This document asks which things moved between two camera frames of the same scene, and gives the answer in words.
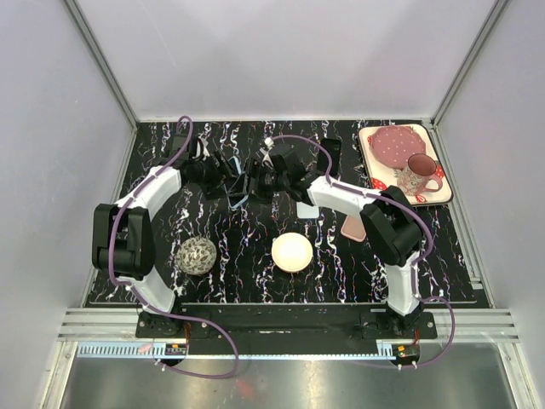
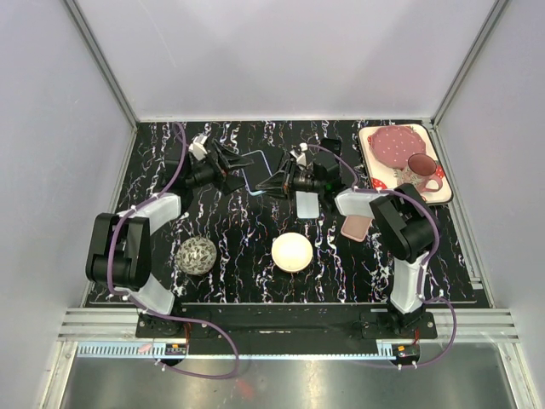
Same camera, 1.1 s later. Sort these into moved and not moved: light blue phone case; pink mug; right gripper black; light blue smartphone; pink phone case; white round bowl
Moved: right gripper black; light blue phone case
Not moved: light blue smartphone; white round bowl; pink mug; pink phone case
